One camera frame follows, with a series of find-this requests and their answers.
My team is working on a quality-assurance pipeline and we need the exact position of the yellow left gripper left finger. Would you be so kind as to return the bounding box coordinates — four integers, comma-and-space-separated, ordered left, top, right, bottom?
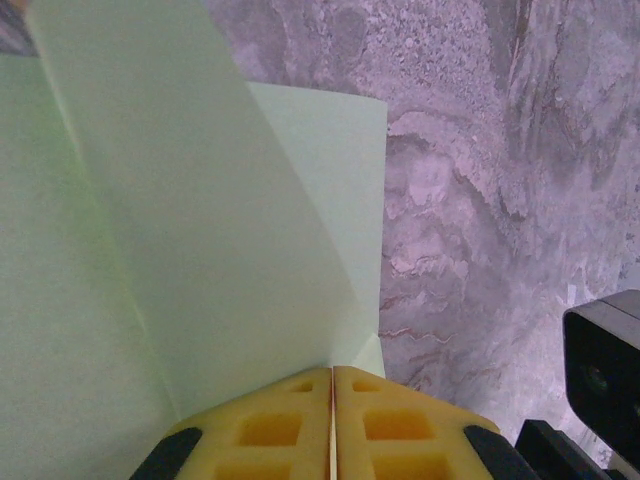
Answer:
129, 367, 334, 480

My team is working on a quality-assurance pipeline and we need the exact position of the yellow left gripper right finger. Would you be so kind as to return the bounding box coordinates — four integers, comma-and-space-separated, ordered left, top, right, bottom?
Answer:
333, 365, 541, 480

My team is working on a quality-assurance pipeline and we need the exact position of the light green paper sheet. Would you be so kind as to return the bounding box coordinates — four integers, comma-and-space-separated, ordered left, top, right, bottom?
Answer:
0, 0, 390, 426

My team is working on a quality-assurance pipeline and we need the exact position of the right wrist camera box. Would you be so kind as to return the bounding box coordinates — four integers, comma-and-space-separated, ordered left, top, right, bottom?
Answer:
562, 289, 640, 444

